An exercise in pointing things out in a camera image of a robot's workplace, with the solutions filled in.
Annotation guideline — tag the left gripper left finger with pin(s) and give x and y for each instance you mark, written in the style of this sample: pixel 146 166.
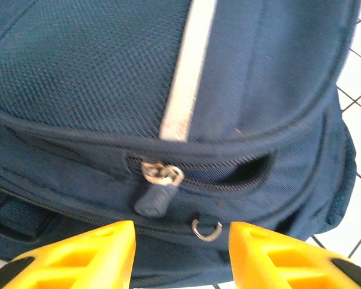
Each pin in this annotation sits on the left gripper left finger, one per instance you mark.
pixel 72 262

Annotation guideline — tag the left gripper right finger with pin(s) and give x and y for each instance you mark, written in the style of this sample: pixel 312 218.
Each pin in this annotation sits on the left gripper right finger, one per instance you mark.
pixel 282 262

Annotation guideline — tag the navy blue backpack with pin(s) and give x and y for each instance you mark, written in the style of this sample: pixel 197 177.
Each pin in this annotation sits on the navy blue backpack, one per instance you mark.
pixel 108 75

